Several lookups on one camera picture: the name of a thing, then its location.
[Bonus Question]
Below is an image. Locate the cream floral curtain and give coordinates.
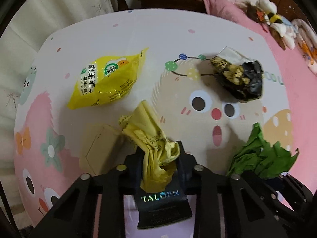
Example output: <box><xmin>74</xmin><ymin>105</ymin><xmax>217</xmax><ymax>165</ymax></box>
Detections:
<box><xmin>0</xmin><ymin>0</ymin><xmax>115</xmax><ymax>179</ymax></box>

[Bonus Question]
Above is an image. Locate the green paper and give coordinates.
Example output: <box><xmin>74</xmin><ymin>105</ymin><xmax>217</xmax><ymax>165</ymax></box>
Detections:
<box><xmin>226</xmin><ymin>123</ymin><xmax>299</xmax><ymax>179</ymax></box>

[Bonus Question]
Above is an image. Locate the plush toy pile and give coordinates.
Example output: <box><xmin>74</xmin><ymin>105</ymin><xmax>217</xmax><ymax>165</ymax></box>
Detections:
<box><xmin>244</xmin><ymin>0</ymin><xmax>296</xmax><ymax>50</ymax></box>

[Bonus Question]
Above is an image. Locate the beige cardboard box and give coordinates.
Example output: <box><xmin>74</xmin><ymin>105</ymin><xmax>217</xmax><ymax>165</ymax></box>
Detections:
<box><xmin>79</xmin><ymin>124</ymin><xmax>124</xmax><ymax>176</ymax></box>

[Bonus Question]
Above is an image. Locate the dark wooden nightstand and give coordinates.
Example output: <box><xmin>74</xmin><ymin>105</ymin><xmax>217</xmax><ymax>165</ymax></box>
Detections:
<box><xmin>138</xmin><ymin>0</ymin><xmax>207</xmax><ymax>14</ymax></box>

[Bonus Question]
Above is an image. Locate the black gold wrapper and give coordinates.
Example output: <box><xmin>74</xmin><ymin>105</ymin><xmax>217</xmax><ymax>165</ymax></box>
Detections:
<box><xmin>210</xmin><ymin>47</ymin><xmax>264</xmax><ymax>102</ymax></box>

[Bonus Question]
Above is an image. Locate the rolled cartoon quilt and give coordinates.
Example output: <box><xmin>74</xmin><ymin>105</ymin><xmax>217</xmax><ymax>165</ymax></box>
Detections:
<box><xmin>292</xmin><ymin>19</ymin><xmax>316</xmax><ymax>75</ymax></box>

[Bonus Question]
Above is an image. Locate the cartoon printed tablecloth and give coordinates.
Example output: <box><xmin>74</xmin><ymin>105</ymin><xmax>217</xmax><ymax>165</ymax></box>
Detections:
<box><xmin>13</xmin><ymin>8</ymin><xmax>294</xmax><ymax>238</ymax></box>

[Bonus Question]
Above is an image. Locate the pink bed blanket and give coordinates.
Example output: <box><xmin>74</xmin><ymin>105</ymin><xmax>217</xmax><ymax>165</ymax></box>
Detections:
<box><xmin>203</xmin><ymin>0</ymin><xmax>316</xmax><ymax>191</ymax></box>

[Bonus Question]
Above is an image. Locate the wooden headboard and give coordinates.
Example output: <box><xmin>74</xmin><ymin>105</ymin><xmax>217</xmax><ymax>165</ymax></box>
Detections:
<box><xmin>269</xmin><ymin>0</ymin><xmax>316</xmax><ymax>30</ymax></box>

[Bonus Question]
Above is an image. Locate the yellow snack bag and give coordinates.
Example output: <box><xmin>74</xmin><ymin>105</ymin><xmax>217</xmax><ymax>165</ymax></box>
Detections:
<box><xmin>67</xmin><ymin>48</ymin><xmax>148</xmax><ymax>110</ymax></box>

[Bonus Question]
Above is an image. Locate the black Talopn pouch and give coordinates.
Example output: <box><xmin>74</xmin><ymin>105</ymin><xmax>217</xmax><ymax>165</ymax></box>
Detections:
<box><xmin>134</xmin><ymin>172</ymin><xmax>192</xmax><ymax>229</ymax></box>

